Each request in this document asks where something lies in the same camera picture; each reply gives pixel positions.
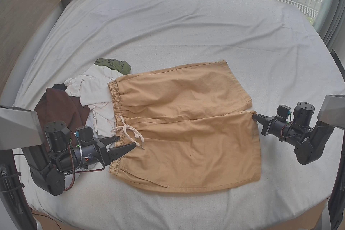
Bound brown garment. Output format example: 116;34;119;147
34;87;91;132

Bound white garment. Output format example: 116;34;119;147
65;64;127;137

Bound green garment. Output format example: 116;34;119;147
94;58;132;75

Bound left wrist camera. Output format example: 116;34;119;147
75;126;95;146

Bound tan shorts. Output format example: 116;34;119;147
107;60;262;194

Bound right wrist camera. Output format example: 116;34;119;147
278;105;292;120

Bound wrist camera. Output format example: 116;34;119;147
278;105;292;120
75;126;95;146

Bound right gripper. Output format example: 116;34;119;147
261;115;290;141

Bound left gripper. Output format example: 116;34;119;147
72;136;136;169

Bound black cable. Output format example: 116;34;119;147
32;210;65;230

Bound grey-green curtain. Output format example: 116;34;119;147
313;0;345;51

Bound bed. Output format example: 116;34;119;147
0;0;341;230

